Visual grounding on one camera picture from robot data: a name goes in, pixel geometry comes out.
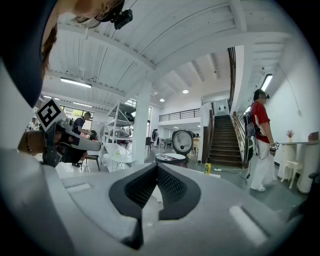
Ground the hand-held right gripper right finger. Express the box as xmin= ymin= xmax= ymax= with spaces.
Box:
xmin=143 ymin=162 xmax=309 ymax=256

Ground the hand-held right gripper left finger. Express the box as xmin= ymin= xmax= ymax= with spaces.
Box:
xmin=0 ymin=147 xmax=159 ymax=256

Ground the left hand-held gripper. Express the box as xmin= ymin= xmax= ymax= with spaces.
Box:
xmin=34 ymin=98 xmax=102 ymax=168

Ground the person's left forearm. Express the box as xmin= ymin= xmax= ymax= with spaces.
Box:
xmin=17 ymin=129 xmax=47 ymax=156

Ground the brown seat chair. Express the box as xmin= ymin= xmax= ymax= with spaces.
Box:
xmin=79 ymin=154 xmax=101 ymax=172

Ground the white shelf rack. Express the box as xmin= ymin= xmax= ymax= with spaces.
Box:
xmin=99 ymin=99 xmax=136 ymax=146

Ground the white round side table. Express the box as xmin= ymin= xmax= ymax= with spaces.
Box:
xmin=109 ymin=152 xmax=138 ymax=173

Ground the white column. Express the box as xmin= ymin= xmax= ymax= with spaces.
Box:
xmin=131 ymin=81 xmax=153 ymax=165

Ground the ceiling strip light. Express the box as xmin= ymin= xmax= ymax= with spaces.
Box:
xmin=59 ymin=76 xmax=93 ymax=89
xmin=259 ymin=73 xmax=274 ymax=93

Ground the wooden stool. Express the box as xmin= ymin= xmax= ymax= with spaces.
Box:
xmin=190 ymin=138 xmax=201 ymax=163

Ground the dark wooden staircase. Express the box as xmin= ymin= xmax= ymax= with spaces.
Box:
xmin=201 ymin=102 xmax=247 ymax=169

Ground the maroon rice cooker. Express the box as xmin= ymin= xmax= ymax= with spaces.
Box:
xmin=154 ymin=129 xmax=195 ymax=169

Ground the black office chair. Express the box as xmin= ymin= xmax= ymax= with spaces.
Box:
xmin=287 ymin=171 xmax=320 ymax=222

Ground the white ornate stool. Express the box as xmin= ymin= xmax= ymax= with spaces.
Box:
xmin=280 ymin=159 xmax=304 ymax=190

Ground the black balcony railing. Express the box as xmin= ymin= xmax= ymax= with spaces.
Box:
xmin=158 ymin=108 xmax=202 ymax=123

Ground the white console table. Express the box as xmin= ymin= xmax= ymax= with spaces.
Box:
xmin=277 ymin=139 xmax=320 ymax=195

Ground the person's dark top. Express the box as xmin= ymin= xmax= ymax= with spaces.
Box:
xmin=0 ymin=0 xmax=60 ymax=109

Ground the person's face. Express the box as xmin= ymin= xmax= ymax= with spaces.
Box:
xmin=56 ymin=0 xmax=126 ymax=23

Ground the beaded gold bracelet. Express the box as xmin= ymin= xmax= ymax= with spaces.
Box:
xmin=24 ymin=131 xmax=35 ymax=156

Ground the black head-worn camera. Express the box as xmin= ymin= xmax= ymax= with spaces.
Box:
xmin=109 ymin=8 xmax=134 ymax=30

